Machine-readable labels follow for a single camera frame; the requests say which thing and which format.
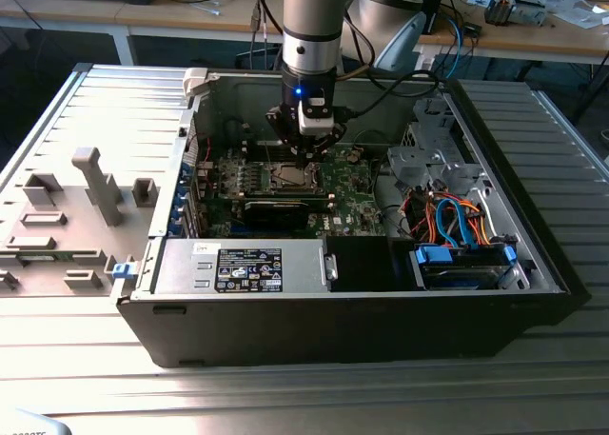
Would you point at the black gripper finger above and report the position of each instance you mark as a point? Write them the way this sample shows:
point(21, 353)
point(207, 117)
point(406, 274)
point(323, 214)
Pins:
point(333, 135)
point(285, 125)

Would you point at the black plastic shroud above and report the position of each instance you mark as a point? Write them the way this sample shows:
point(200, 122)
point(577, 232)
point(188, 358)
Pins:
point(359, 263)

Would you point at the grey parts rack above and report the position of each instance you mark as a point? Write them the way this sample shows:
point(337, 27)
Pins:
point(71, 192)

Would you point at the thin metal locking lever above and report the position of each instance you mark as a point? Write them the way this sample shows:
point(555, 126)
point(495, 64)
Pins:
point(267, 149)

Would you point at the green RAM stick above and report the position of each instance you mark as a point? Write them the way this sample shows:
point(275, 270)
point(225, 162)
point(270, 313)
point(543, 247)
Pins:
point(40, 258)

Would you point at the dark finned cooler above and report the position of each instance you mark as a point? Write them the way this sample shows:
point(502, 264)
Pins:
point(499, 9)

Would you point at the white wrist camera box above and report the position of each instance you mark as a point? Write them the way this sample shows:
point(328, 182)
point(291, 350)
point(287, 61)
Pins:
point(314, 125)

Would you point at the green motherboard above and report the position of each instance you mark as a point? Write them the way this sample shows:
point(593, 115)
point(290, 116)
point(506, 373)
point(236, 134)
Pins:
point(352, 202)

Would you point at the black open PC case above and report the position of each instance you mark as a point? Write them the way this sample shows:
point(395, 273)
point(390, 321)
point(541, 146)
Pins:
point(333, 330)

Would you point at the silver metal drive cage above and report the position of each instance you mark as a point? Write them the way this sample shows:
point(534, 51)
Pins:
point(409, 166)

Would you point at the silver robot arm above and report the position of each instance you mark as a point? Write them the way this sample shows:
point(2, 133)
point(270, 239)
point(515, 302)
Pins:
point(311, 21)

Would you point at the white labelled object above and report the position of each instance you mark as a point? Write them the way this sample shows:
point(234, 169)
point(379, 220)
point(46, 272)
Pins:
point(28, 425)

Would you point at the pale grey case latch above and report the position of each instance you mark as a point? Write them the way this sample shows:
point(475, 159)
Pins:
point(195, 80)

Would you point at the grey metal drive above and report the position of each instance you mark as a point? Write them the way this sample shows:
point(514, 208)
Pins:
point(530, 11)

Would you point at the black speaker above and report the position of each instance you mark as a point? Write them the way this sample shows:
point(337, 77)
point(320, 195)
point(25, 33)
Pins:
point(433, 6)

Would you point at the silver green CPU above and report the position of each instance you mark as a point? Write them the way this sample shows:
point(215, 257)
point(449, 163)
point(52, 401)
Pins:
point(290, 174)

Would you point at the grey power supply unit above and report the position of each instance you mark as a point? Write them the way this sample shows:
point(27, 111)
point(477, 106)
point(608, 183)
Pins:
point(181, 268)

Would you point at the hard disk in blue carrier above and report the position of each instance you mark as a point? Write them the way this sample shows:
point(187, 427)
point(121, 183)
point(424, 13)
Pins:
point(459, 278)

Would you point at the blue plastic clip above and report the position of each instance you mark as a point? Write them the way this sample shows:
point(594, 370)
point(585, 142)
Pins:
point(123, 270)

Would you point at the white papers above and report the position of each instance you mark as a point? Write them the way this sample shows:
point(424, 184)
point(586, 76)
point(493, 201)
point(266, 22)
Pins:
point(578, 16)

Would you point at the black graphics card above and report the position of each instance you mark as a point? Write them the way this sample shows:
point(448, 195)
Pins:
point(276, 214)

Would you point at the wooden desk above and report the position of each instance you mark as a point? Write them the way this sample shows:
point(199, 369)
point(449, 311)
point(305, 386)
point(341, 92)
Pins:
point(71, 13)
point(523, 42)

